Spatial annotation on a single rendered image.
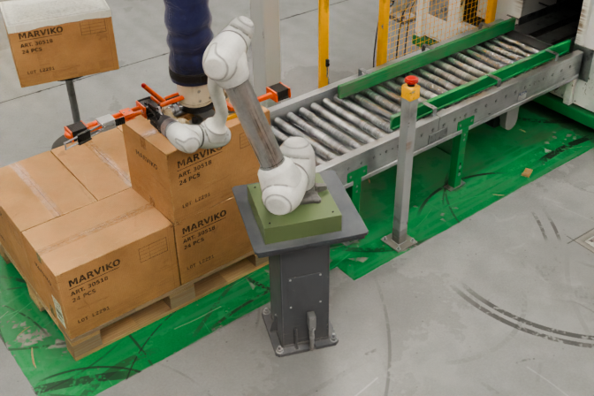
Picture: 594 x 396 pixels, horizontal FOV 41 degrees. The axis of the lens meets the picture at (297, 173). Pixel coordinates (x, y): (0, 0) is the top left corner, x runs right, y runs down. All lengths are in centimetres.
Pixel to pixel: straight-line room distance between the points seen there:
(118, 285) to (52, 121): 231
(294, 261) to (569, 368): 140
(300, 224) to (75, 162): 154
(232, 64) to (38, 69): 230
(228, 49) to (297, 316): 144
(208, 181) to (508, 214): 192
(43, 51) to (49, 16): 21
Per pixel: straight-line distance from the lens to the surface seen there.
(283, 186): 310
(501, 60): 538
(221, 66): 288
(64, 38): 496
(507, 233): 469
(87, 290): 378
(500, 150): 542
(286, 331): 383
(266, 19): 513
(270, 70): 529
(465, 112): 471
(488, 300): 425
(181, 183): 370
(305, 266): 358
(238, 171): 389
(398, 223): 442
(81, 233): 385
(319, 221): 331
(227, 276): 427
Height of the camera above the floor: 286
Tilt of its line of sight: 34 degrees down
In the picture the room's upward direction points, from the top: 1 degrees counter-clockwise
